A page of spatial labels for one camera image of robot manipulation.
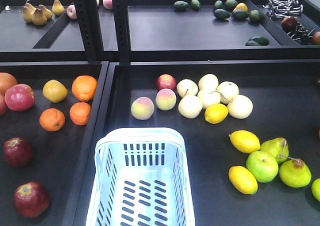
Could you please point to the light blue plastic basket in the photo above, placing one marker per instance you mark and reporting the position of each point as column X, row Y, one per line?
column 141, row 179

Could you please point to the peach right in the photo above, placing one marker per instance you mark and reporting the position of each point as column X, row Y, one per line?
column 166, row 99

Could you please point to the peach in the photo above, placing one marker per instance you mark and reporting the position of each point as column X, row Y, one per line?
column 166, row 99
column 142, row 108

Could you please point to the peach left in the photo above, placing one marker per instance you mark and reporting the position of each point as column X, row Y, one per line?
column 142, row 108

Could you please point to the red apple behind peaches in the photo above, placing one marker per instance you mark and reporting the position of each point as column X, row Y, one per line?
column 166, row 81

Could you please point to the white pear front left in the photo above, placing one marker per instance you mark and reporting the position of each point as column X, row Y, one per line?
column 190, row 106

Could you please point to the white pear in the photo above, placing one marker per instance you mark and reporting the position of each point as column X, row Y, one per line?
column 240, row 107
column 190, row 106

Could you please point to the yellow lemon middle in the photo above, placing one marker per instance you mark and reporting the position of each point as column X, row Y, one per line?
column 216, row 113

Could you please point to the yellow lemon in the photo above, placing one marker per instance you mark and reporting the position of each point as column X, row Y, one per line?
column 243, row 180
column 216, row 113
column 245, row 141

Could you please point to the large orange top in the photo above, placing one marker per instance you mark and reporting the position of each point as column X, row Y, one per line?
column 84, row 88

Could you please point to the small orange right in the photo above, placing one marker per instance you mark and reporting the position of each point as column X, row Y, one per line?
column 80, row 113

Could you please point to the small orange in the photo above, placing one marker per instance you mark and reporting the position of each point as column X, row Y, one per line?
column 80, row 113
column 52, row 119

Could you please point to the white pear front right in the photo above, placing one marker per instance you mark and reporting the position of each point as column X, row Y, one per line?
column 240, row 107

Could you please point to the yellow lemon right upper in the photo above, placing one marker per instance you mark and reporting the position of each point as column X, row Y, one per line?
column 245, row 141

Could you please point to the yellow round fruit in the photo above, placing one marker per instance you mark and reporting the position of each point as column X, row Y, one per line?
column 54, row 91

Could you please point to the yellow lemon right lower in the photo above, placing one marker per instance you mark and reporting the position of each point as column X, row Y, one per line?
column 243, row 180

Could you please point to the small orange left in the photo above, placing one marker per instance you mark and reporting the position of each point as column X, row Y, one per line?
column 52, row 119

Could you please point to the green apple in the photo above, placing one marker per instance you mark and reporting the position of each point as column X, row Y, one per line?
column 263, row 166

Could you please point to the green pear upper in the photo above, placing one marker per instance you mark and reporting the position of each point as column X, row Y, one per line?
column 278, row 147

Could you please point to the green pear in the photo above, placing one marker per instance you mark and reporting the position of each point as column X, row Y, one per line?
column 294, row 172
column 278, row 147

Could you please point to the pink red apple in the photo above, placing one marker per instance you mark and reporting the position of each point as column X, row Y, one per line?
column 20, row 97

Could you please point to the dark red apple upper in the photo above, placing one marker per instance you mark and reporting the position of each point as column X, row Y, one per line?
column 18, row 152

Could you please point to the dark red apple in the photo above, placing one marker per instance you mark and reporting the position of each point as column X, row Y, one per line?
column 18, row 152
column 31, row 199

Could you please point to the green pear lower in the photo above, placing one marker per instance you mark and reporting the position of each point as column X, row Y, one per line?
column 294, row 172

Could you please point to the dark red apple near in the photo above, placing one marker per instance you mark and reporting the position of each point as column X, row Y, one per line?
column 31, row 199

